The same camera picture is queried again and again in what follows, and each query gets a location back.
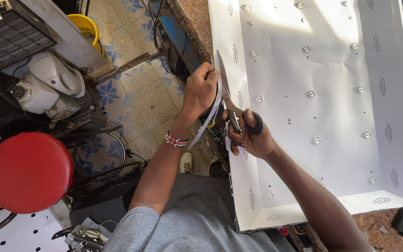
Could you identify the white shoe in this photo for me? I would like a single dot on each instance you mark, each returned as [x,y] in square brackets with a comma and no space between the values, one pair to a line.
[186,162]

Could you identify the grey metal plate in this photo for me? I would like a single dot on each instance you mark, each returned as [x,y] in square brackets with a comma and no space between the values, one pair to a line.
[72,38]

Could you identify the person's right hand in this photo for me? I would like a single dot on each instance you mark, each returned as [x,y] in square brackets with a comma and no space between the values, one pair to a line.
[255,142]

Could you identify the person's left fingers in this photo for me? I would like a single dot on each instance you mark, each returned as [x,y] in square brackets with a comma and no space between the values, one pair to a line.
[212,74]

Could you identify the round red stool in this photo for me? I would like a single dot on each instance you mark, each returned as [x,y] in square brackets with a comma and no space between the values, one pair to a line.
[28,173]

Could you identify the white perforated sheet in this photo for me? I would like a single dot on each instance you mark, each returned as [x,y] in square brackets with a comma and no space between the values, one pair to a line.
[23,232]

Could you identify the blue wooden bench edge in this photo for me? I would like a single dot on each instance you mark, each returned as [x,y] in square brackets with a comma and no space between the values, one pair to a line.
[177,31]

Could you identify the white cut paper strip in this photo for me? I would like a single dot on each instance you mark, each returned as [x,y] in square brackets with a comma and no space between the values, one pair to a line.
[211,113]

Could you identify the black parts drawer organizer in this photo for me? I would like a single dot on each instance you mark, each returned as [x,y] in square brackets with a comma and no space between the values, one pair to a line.
[11,36]

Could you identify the yellow plastic bucket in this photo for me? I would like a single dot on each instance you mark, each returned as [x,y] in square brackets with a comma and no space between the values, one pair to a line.
[84,26]

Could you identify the white electric appliance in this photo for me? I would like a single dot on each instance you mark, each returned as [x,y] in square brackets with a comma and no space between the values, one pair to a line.
[47,82]

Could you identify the grey metal bracket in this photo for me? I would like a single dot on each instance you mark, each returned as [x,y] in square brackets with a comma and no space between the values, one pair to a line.
[87,236]

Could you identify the grey t-shirt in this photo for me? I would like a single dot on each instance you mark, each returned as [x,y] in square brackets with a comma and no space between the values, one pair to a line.
[201,220]

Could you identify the yellow and black tool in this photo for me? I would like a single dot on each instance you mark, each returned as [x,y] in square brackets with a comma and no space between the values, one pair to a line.
[301,234]

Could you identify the white backlight reflector panel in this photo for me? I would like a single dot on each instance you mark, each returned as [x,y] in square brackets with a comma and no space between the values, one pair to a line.
[327,115]

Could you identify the grey metal bar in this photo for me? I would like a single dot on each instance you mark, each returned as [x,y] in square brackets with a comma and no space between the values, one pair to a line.
[128,67]

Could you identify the person's left hand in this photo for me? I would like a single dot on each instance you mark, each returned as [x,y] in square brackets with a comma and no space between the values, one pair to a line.
[198,91]

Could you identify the group of clear LED lenses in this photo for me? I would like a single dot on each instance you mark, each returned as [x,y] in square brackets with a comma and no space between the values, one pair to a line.
[312,93]

